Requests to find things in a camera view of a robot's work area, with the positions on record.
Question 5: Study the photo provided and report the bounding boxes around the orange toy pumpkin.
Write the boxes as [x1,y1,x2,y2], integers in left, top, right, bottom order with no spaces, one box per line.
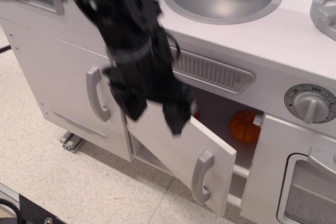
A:
[229,110,261,143]

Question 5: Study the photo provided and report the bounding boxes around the silver cabinet door handle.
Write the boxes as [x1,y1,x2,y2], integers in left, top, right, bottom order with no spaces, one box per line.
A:
[191,150,214,205]

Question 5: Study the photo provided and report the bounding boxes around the silver vent grille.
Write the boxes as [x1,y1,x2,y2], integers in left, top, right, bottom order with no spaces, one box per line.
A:
[171,47,256,94]

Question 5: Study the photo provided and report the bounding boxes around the white cabinet door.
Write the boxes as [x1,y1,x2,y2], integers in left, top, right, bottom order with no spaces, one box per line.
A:
[127,102,237,216]

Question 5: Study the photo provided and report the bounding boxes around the white fridge door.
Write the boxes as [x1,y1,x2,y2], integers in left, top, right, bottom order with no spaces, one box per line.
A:
[1,19,132,161]

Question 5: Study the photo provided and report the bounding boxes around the silver timer knob dial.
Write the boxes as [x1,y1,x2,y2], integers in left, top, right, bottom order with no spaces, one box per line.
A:
[285,84,335,124]

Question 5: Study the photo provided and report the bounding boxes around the aluminium extrusion bar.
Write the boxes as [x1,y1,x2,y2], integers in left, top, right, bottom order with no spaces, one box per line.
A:
[60,132,86,154]

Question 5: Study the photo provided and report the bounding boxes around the aluminium frame rail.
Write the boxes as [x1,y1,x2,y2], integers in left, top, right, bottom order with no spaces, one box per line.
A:
[0,183,20,208]

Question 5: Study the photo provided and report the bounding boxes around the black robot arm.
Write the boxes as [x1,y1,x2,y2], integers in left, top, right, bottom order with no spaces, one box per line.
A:
[74,0,192,135]

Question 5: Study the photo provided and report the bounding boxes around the silver toy faucet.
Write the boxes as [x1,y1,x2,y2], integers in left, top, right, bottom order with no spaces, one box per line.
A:
[310,0,335,41]

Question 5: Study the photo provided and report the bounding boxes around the toy salmon sushi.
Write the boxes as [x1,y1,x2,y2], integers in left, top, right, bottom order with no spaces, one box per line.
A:
[193,110,200,120]

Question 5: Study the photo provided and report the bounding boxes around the silver oven door handle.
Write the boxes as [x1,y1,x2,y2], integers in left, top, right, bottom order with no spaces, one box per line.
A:
[307,146,335,179]

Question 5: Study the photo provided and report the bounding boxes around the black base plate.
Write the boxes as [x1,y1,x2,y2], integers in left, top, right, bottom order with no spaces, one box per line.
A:
[19,194,65,224]

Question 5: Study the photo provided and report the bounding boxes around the silver fridge emblem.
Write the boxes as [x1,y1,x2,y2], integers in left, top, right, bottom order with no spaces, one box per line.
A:
[52,110,109,138]

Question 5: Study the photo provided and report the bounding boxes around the silver fridge door handle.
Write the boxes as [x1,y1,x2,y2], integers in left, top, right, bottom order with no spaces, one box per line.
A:
[86,66,111,122]

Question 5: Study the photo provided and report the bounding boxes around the black cable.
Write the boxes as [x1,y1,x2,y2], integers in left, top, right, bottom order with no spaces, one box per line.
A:
[0,197,26,224]

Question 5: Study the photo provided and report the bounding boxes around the white toy kitchen cabinet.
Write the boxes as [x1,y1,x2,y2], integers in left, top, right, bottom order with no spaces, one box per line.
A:
[1,0,335,223]

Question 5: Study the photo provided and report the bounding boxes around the toy oven door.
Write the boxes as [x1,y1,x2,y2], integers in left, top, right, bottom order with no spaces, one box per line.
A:
[276,153,335,223]

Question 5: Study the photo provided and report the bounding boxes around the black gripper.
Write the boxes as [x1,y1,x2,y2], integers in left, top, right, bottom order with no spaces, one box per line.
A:
[104,40,192,135]

